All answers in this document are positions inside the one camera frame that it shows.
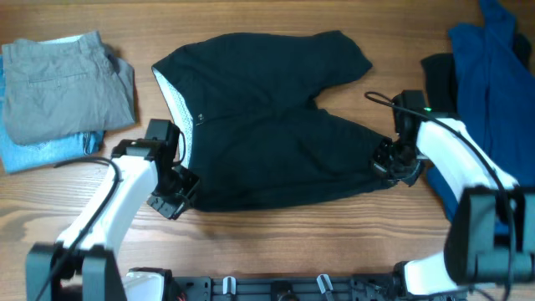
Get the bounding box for black shorts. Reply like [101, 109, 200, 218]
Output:
[152, 31, 391, 212]

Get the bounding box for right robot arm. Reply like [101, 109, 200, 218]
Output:
[364, 91, 534, 299]

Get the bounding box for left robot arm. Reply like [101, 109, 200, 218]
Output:
[25, 120, 200, 300]

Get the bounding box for black garment under blue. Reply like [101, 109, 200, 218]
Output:
[420, 33, 532, 114]

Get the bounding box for dark blue garment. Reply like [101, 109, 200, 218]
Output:
[425, 0, 535, 235]

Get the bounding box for folded grey trousers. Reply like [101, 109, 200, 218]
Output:
[2, 31, 135, 145]

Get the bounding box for folded light blue jeans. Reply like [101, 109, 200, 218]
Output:
[0, 56, 105, 175]

